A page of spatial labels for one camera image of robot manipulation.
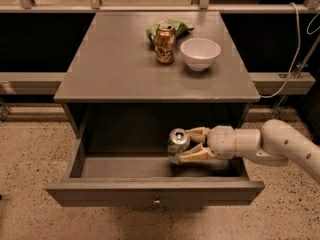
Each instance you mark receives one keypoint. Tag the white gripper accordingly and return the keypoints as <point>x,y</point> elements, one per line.
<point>221,142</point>

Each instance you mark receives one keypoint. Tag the silver green 7up can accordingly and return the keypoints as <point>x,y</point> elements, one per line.
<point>178,141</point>

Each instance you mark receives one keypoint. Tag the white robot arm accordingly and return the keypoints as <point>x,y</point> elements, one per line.
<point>273,145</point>

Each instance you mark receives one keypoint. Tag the open grey top drawer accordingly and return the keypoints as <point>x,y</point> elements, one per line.
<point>120,159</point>

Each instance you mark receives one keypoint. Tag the gold brown soda can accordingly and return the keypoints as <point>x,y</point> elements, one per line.
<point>164,44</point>

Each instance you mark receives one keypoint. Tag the white ceramic bowl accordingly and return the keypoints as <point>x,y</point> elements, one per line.
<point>199,53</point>

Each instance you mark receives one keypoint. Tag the green chip bag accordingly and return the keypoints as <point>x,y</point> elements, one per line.
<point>169,25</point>

